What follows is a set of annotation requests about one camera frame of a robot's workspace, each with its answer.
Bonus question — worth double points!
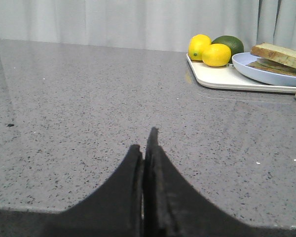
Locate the yellow lemon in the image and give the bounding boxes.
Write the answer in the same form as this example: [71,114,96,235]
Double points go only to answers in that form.
[202,43,231,67]
[188,34,212,61]

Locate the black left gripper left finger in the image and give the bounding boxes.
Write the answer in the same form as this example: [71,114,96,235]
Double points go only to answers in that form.
[0,145,143,237]

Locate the grey curtain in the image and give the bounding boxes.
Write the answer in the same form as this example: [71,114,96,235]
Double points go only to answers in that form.
[0,0,296,51]

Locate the front yellow lemon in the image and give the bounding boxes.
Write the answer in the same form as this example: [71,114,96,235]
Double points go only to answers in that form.
[202,43,231,67]

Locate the green lime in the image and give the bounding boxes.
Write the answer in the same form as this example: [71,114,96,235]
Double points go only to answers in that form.
[212,35,244,64]

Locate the light blue round plate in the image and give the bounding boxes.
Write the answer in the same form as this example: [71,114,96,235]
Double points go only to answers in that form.
[232,52,296,87]

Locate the bread slice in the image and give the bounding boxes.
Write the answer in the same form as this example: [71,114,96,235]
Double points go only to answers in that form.
[247,61,296,77]
[250,42,296,69]

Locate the back yellow lemon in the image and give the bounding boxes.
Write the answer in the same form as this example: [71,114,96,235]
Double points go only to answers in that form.
[188,34,212,61]

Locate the white rectangular tray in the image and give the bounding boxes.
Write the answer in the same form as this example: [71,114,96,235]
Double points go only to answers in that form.
[186,55,296,93]

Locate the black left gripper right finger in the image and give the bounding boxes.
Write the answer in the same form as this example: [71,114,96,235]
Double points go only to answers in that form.
[143,127,296,237]

